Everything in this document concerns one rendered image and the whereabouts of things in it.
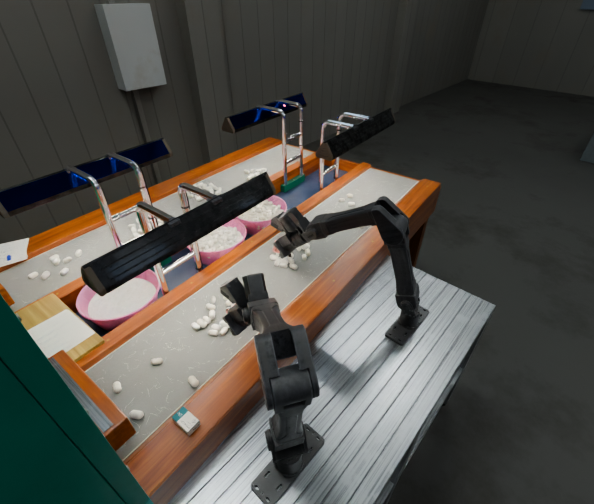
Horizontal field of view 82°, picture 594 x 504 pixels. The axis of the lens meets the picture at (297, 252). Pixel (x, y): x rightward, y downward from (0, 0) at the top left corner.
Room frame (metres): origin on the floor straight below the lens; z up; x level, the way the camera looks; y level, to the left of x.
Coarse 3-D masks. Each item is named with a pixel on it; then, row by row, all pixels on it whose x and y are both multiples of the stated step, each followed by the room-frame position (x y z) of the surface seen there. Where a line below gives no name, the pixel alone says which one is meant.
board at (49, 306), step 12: (48, 300) 0.81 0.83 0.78; (60, 300) 0.81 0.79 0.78; (24, 312) 0.75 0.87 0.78; (36, 312) 0.75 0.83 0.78; (48, 312) 0.75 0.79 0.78; (72, 312) 0.75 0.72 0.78; (24, 324) 0.71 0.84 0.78; (36, 324) 0.71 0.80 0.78; (96, 336) 0.66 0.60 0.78; (72, 348) 0.62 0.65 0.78; (84, 348) 0.62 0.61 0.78
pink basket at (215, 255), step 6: (228, 222) 1.33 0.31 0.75; (234, 222) 1.32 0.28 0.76; (240, 222) 1.30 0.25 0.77; (240, 228) 1.28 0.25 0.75; (234, 246) 1.12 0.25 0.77; (204, 252) 1.08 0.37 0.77; (210, 252) 1.08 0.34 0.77; (216, 252) 1.08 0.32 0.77; (222, 252) 1.10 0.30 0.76; (204, 258) 1.10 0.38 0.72; (210, 258) 1.10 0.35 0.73; (216, 258) 1.10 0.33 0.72
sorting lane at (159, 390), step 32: (352, 192) 1.64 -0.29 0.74; (384, 192) 1.64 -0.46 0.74; (256, 256) 1.09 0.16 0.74; (320, 256) 1.09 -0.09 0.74; (288, 288) 0.90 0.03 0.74; (160, 320) 0.75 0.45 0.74; (192, 320) 0.75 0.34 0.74; (128, 352) 0.63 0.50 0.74; (160, 352) 0.63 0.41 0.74; (192, 352) 0.63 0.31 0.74; (224, 352) 0.63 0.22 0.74; (128, 384) 0.53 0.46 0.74; (160, 384) 0.53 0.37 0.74; (128, 416) 0.44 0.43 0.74; (160, 416) 0.44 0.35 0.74; (128, 448) 0.36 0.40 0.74
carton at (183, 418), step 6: (174, 414) 0.42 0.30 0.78; (180, 414) 0.42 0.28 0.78; (186, 414) 0.42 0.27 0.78; (192, 414) 0.42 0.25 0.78; (174, 420) 0.41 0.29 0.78; (180, 420) 0.40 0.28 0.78; (186, 420) 0.40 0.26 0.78; (192, 420) 0.40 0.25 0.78; (198, 420) 0.40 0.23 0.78; (180, 426) 0.39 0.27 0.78; (186, 426) 0.39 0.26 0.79; (192, 426) 0.39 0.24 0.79; (198, 426) 0.40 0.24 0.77; (186, 432) 0.38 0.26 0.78; (192, 432) 0.38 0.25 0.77
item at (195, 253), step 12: (180, 192) 0.98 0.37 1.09; (192, 192) 0.93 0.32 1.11; (204, 192) 0.91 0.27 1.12; (144, 204) 0.84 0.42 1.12; (144, 216) 0.86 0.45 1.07; (156, 216) 0.79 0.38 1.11; (168, 216) 0.78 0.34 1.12; (144, 228) 0.86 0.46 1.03; (192, 252) 0.97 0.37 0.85; (180, 264) 0.92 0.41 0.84; (168, 288) 0.87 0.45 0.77
